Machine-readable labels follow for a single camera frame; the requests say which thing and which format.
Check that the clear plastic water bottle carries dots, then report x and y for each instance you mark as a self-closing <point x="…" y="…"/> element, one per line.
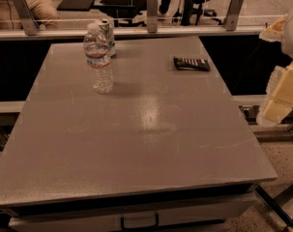
<point x="98" y="58"/>

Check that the metal railing bracket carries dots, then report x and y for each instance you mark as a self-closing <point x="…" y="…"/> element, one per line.
<point x="232" y="16"/>
<point x="28" y="22"/>
<point x="152" y="16"/>

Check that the left metal railing bracket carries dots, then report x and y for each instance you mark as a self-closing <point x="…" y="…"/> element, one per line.
<point x="28" y="22"/>

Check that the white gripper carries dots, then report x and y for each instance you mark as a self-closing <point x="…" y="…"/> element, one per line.
<point x="274" y="33"/>

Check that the middle metal railing bracket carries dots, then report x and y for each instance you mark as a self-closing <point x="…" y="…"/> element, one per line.
<point x="152" y="16"/>

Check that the dark background desk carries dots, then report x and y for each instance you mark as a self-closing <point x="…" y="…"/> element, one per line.
<point x="123" y="11"/>

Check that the black drawer handle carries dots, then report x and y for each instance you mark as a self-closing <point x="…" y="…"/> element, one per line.
<point x="139" y="224"/>

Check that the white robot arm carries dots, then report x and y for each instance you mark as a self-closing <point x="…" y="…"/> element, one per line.
<point x="286" y="45"/>

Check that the green and white can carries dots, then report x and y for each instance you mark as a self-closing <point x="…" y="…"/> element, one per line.
<point x="107" y="29"/>

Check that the person in beige clothes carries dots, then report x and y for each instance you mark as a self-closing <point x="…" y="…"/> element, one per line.
<point x="12" y="12"/>

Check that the right metal railing bracket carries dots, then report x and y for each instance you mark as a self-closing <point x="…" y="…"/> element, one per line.
<point x="232" y="16"/>

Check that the black square stool top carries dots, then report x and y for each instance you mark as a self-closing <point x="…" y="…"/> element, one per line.
<point x="75" y="5"/>

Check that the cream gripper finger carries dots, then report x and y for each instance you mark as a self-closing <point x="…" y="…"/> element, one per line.
<point x="276" y="111"/>

